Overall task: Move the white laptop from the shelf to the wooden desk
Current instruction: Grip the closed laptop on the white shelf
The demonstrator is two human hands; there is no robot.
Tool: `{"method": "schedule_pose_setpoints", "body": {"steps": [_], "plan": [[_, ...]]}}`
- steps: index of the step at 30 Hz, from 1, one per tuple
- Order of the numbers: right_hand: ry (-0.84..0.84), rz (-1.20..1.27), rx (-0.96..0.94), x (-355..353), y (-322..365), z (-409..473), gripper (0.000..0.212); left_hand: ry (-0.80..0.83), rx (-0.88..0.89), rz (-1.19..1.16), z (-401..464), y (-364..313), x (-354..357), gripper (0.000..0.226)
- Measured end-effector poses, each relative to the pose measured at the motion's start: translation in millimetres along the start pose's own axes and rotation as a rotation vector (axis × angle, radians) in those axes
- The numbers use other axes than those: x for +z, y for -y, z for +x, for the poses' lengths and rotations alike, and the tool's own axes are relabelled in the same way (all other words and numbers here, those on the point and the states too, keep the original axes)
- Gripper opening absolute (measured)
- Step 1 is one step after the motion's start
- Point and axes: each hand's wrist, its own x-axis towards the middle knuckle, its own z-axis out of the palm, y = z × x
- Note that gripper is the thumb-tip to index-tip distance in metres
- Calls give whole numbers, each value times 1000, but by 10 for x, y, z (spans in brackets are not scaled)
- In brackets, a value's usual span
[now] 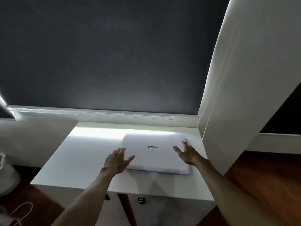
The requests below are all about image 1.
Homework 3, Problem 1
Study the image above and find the person's right hand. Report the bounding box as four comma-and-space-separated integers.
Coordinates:
173, 141, 202, 166

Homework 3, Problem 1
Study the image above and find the person's left hand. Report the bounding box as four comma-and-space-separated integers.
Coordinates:
103, 148, 135, 175

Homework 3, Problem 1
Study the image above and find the person's left forearm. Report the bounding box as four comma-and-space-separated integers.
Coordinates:
51, 167, 116, 226

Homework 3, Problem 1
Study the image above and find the person's right forearm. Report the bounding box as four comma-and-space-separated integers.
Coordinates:
193, 159, 284, 226

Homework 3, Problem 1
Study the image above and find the white closed laptop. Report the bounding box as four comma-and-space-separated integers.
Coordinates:
121, 133, 190, 175

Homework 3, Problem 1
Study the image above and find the white desk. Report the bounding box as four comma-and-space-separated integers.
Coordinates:
30, 121, 216, 226

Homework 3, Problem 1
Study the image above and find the white window sill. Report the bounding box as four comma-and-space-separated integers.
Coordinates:
7, 105, 200, 128

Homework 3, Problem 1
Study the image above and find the large dark grey roller blind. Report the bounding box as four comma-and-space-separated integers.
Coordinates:
0, 0, 232, 115

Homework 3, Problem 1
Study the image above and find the white round bin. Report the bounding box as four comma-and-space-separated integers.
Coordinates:
0, 152, 21, 197

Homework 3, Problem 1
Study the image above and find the white cable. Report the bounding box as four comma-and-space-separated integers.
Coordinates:
9, 202, 33, 226

